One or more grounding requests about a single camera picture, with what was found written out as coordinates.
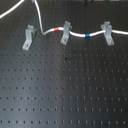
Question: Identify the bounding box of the right grey cable clip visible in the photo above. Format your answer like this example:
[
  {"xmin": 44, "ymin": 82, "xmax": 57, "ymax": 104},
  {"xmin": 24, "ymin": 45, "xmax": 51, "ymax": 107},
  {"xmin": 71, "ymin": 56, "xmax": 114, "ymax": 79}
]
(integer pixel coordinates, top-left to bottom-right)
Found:
[{"xmin": 101, "ymin": 21, "xmax": 114, "ymax": 46}]

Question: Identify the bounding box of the left grey cable clip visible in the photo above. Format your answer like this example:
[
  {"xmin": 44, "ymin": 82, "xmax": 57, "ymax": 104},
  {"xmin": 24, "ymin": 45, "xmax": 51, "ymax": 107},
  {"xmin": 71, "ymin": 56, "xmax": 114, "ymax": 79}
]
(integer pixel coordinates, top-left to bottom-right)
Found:
[{"xmin": 22, "ymin": 25, "xmax": 36, "ymax": 51}]

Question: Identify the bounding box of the white cable with coloured marks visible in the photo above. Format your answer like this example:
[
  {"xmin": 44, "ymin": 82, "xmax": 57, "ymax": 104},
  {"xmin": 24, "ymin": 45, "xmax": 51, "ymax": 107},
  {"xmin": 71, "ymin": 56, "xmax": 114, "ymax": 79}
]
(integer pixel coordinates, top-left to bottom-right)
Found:
[{"xmin": 30, "ymin": 0, "xmax": 128, "ymax": 39}]

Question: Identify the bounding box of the grey cable clip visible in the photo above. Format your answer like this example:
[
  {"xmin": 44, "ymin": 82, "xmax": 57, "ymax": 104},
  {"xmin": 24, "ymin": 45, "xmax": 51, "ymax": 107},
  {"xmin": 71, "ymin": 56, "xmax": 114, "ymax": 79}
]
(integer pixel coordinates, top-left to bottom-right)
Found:
[
  {"xmin": 22, "ymin": 25, "xmax": 36, "ymax": 51},
  {"xmin": 61, "ymin": 21, "xmax": 72, "ymax": 45},
  {"xmin": 101, "ymin": 21, "xmax": 114, "ymax": 46}
]

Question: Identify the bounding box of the middle grey cable clip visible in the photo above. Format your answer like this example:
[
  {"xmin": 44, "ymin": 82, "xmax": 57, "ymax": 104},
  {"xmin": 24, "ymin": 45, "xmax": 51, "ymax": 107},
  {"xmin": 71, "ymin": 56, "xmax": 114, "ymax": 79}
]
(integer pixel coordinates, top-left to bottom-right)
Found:
[{"xmin": 61, "ymin": 21, "xmax": 72, "ymax": 45}]

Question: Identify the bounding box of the white cable top left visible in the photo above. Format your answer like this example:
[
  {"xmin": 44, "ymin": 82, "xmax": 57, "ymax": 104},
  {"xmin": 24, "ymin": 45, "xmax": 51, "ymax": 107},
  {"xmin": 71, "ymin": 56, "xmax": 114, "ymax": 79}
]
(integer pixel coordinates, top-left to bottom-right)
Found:
[{"xmin": 0, "ymin": 0, "xmax": 26, "ymax": 20}]

